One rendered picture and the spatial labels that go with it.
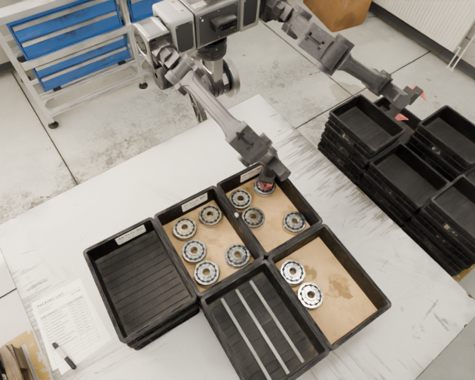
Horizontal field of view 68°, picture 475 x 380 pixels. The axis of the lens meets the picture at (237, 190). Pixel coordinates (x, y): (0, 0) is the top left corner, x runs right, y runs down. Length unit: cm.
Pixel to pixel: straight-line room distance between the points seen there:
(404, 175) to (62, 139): 257
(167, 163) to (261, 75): 181
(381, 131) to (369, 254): 103
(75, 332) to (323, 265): 105
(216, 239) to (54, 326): 74
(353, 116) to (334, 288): 138
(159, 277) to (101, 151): 169
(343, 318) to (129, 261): 89
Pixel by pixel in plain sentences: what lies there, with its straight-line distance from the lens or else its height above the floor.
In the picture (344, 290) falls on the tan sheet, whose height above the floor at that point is 83.
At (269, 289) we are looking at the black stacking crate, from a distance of 147.
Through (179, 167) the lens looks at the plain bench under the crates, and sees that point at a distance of 190.
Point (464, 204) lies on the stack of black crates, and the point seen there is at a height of 49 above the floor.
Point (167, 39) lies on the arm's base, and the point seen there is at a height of 149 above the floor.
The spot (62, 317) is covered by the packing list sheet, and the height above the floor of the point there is 70.
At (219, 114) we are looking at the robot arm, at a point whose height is 148.
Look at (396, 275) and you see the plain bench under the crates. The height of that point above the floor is 70.
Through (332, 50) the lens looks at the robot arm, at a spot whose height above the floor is 159.
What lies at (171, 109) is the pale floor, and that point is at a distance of 316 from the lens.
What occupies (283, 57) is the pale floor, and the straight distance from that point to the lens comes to 370.
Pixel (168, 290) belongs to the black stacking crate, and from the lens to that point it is 148.
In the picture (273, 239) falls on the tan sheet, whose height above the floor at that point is 83.
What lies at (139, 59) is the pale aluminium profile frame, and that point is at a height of 29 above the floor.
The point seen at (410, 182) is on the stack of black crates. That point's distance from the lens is 251.
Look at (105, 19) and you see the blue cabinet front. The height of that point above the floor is 70.
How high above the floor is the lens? 224
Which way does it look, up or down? 58 degrees down
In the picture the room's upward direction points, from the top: 4 degrees clockwise
